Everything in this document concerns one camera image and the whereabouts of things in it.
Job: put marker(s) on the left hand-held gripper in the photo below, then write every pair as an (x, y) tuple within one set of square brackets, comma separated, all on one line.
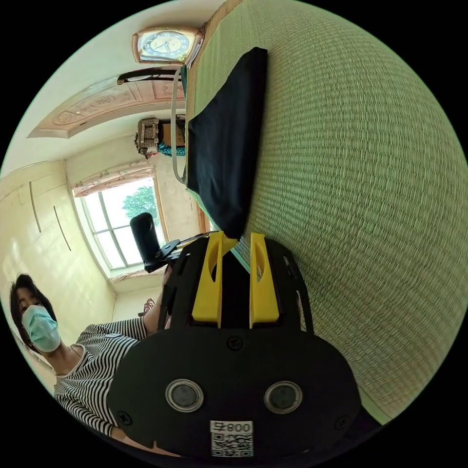
[(170, 250)]

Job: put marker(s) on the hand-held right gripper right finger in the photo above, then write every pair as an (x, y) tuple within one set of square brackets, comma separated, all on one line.
[(262, 292)]

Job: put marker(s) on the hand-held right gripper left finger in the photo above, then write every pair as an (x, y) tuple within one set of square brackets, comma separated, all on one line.
[(209, 289)]

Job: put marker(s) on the black pants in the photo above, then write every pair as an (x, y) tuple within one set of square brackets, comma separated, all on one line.
[(223, 146)]

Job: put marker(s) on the person's left forearm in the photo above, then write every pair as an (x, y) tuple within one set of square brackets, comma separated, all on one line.
[(155, 314)]

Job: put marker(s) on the person's left hand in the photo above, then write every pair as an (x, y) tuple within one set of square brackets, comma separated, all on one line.
[(166, 279)]

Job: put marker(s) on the window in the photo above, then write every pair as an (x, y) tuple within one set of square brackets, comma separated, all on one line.
[(117, 226)]

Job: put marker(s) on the pink patterned curtain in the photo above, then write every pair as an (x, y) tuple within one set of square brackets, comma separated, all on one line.
[(109, 180)]

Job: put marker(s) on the cream cupboard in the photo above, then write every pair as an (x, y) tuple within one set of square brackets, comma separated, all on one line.
[(40, 226)]

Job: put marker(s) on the bed with green woven mat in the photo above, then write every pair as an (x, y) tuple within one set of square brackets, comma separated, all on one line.
[(347, 183)]

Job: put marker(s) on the person's body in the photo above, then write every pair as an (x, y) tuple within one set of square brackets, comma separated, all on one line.
[(91, 365)]

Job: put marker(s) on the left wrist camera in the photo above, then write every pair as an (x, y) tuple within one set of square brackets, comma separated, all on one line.
[(144, 235)]

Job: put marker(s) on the copper framed wall clock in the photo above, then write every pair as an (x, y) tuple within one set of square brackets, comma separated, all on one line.
[(166, 45)]

